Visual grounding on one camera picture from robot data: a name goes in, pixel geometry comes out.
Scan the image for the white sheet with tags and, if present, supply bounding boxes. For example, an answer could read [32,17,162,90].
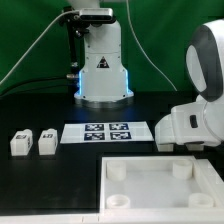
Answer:
[61,122,154,144]

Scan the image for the grey cable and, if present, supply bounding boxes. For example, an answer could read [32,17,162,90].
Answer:
[0,9,81,86]

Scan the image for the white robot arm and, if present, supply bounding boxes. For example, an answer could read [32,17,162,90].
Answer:
[155,19,224,152]

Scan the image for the white square tabletop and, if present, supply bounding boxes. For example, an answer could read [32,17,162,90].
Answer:
[100,156,224,212]

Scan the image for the white cable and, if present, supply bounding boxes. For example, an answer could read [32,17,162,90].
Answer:
[125,0,178,92]

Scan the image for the black camera stand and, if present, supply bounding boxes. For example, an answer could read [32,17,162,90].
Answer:
[59,13,87,79]

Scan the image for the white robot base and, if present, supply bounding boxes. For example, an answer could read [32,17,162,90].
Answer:
[73,0,135,108]

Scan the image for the black cables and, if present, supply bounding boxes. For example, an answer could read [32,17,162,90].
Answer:
[0,75,78,98]

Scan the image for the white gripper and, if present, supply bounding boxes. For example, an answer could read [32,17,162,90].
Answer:
[155,102,204,152]

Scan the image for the grey camera on stand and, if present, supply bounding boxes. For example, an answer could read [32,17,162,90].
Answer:
[79,8,113,21]

